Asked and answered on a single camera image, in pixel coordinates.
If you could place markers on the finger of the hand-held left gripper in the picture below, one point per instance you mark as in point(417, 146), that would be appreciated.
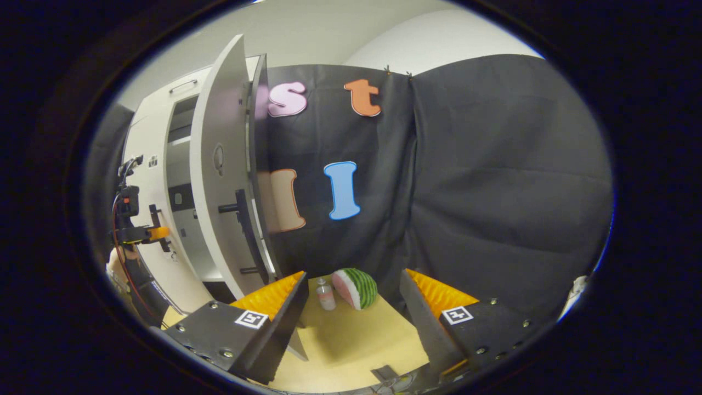
point(156, 234)

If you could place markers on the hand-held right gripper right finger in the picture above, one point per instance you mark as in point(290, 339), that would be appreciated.
point(425, 334)

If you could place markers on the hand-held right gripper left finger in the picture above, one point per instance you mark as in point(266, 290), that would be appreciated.
point(285, 329)

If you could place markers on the grey double-door shoe cabinet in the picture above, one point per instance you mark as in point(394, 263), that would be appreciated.
point(178, 164)

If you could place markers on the camera sticker shoe cabinet door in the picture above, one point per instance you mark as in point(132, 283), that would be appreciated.
point(151, 134)

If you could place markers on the headphone sticker shoe cabinet door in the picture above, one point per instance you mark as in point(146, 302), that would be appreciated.
point(214, 109)

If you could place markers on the white cabinet shelf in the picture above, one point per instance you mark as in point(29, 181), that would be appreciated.
point(205, 269)
point(180, 140)

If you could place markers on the grey cabinet drawer front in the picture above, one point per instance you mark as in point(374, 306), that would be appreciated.
point(151, 99)

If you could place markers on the small clear bottle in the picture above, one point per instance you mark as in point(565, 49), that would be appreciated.
point(326, 299)

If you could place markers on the blue white label card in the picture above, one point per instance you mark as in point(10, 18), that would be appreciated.
point(164, 293)

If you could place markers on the watermelon slice toy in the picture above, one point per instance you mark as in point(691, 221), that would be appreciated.
point(359, 288)

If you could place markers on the white cloth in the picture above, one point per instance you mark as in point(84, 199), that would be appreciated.
point(575, 291)

